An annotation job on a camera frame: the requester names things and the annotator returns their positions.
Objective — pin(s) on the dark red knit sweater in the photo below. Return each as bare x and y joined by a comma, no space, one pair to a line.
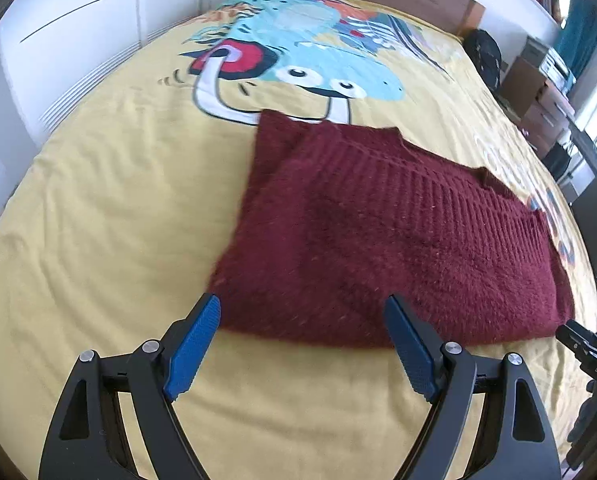
336,218

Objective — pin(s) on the stack of boxes on cabinet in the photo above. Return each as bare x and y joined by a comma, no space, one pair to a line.
549,62

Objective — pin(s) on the teal curtain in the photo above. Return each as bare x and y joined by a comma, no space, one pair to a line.
578,39

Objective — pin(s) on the black backpack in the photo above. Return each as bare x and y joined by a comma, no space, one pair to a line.
485,55

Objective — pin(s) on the wooden drawer cabinet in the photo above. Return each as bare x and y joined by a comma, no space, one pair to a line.
541,110

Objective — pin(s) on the white wardrobe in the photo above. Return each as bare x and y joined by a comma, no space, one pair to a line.
53,53

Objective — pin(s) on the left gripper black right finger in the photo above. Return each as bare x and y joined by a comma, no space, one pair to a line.
514,439

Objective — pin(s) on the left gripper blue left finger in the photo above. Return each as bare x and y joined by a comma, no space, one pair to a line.
87,438

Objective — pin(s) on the right gloved hand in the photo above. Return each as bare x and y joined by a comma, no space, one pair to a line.
582,454

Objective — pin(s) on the yellow printed bedspread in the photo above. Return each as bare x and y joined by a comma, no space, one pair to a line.
118,225

